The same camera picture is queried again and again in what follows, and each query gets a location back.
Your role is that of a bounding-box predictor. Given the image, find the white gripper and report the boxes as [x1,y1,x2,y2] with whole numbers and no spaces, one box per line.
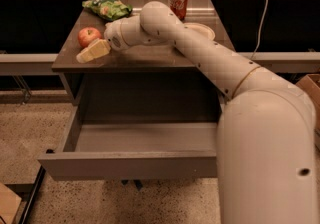
[76,16,142,63]

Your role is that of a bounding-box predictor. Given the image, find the red apple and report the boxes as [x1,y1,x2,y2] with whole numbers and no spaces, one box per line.
[77,27,102,48]

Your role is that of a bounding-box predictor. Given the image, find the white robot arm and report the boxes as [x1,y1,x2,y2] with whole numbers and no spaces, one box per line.
[77,1,319,224]

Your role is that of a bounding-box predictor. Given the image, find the open grey top drawer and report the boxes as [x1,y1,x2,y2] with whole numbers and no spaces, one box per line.
[39,104,224,181]

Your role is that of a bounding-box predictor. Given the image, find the green chip bag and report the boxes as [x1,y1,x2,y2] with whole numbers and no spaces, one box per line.
[82,0,133,22]

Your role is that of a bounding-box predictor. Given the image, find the dark grey cabinet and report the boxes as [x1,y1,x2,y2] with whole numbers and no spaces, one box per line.
[52,0,234,105]

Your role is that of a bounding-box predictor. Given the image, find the red cola can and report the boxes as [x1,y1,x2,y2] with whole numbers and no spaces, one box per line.
[170,0,188,20]

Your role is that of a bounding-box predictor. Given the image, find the white paper bowl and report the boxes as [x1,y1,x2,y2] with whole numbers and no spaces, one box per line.
[184,23,215,41]

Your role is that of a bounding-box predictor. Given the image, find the cardboard box bottom left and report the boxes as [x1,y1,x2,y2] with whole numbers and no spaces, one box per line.
[0,183,22,224]

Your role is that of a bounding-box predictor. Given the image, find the cardboard box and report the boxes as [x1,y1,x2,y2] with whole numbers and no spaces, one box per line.
[297,74,320,130]
[0,183,22,224]

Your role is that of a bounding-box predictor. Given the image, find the cardboard box right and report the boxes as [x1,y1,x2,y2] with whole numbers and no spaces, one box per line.
[297,74,320,130]

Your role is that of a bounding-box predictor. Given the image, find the white cable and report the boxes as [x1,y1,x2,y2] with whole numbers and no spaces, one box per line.
[249,0,270,61]

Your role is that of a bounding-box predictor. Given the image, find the black floor rail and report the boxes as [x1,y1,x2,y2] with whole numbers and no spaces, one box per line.
[6,166,46,224]

